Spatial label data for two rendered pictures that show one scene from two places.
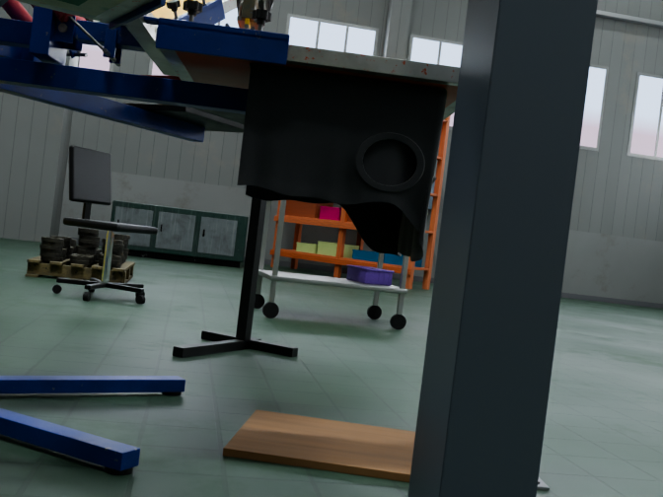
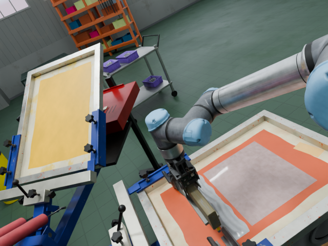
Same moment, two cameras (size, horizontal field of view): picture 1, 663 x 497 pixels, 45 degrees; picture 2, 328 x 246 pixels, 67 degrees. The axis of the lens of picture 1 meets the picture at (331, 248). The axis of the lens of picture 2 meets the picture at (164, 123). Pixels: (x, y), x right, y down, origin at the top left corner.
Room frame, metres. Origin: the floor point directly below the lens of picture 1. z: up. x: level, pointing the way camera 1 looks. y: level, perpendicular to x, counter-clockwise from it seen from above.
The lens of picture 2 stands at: (1.47, 0.35, 1.77)
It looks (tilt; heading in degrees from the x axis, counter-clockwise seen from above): 29 degrees down; 353
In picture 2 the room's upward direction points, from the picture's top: 25 degrees counter-clockwise
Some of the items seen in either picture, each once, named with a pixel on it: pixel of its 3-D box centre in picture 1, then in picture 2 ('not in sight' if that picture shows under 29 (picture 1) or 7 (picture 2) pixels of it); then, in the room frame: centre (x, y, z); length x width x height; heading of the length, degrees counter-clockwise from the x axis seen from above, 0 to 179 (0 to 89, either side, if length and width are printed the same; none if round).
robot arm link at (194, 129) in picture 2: not in sight; (192, 128); (2.06, 0.21, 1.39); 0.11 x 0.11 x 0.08; 34
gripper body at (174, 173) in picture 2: not in sight; (180, 166); (2.12, 0.28, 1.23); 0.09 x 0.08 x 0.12; 3
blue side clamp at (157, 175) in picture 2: not in sight; (164, 175); (2.43, 0.34, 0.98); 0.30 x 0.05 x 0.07; 93
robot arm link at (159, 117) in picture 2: not in sight; (162, 129); (2.13, 0.28, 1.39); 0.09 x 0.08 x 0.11; 34
